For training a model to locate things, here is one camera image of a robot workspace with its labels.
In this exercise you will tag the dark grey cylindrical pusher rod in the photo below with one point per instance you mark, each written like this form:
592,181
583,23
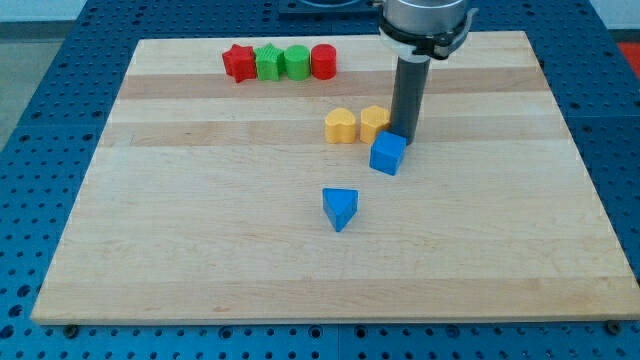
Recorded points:
409,85

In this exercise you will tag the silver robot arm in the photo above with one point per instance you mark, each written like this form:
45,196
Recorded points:
418,32

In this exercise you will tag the yellow heart block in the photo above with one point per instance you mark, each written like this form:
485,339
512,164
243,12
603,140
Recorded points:
340,126

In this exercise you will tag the yellow hexagon block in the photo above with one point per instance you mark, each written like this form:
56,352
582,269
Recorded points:
373,120

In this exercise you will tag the blue cube block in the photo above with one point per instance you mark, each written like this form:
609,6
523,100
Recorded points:
387,153

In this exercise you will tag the red cylinder block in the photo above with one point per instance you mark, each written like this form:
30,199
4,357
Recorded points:
323,61

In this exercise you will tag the green cylinder block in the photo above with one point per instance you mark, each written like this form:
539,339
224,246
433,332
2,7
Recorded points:
297,62

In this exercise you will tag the green star block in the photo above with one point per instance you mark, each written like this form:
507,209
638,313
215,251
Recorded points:
269,62

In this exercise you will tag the blue triangle block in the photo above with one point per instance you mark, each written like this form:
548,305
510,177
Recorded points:
340,205

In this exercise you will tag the red star block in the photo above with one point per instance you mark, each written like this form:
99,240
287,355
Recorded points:
239,63

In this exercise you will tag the wooden board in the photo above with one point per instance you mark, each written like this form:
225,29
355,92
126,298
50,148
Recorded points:
202,203

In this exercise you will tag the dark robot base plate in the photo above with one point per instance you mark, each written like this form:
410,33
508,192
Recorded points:
300,8

